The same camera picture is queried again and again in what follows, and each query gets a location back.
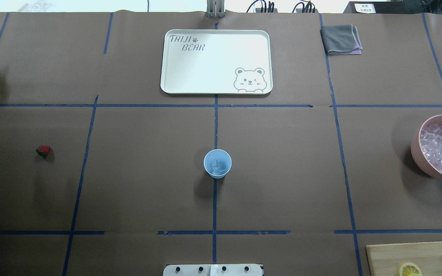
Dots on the red strawberry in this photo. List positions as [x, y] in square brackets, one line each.
[43, 150]

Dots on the light blue cup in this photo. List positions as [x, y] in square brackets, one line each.
[218, 154]

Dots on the cream bear tray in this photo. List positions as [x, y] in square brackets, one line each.
[230, 62]

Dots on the grey folded cloth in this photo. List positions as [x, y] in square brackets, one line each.
[341, 40]

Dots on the wooden cutting board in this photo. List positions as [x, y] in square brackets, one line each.
[387, 259]

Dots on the lemon slices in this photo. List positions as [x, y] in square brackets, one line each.
[409, 269]

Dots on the aluminium frame post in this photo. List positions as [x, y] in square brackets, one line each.
[215, 8]

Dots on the white camera pole mount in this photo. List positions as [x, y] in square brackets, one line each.
[249, 269]

